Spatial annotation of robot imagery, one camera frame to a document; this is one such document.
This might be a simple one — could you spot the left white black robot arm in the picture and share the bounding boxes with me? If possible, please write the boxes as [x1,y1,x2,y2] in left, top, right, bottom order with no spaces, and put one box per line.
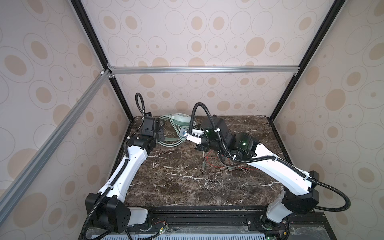
[79,93,165,240]

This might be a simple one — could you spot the horizontal aluminium frame bar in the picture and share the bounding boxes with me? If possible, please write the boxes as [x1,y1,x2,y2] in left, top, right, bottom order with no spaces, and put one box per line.
[110,65,300,75]

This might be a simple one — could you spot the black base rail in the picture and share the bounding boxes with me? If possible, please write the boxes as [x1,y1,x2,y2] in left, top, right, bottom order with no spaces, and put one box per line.
[77,205,331,240]

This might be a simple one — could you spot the white black red-cabled headphones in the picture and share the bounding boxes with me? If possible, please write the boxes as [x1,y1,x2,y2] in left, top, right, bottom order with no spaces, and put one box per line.
[202,151,257,171]

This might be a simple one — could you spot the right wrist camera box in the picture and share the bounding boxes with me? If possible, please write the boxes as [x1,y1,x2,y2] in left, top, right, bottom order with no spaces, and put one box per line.
[179,128,205,145]

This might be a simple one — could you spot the mint green wired headphones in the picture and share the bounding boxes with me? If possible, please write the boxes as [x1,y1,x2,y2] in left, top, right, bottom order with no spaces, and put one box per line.
[157,112,208,170]

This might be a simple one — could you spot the left black frame post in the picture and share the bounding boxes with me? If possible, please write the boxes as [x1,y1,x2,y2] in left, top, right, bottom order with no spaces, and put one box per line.
[70,0,134,122]

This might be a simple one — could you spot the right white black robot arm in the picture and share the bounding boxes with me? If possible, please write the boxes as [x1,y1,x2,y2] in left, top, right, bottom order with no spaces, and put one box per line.
[181,102,351,224]

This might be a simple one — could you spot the black frame post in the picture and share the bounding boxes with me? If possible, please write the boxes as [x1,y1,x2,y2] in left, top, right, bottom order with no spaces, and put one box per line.
[269,0,348,122]
[70,0,134,122]

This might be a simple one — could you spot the right black frame post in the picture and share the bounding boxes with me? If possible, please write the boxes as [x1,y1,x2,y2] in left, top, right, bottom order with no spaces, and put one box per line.
[269,0,348,122]

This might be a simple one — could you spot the left slanted aluminium frame bar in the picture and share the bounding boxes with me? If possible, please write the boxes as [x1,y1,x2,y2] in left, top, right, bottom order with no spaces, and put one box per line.
[1,70,111,225]

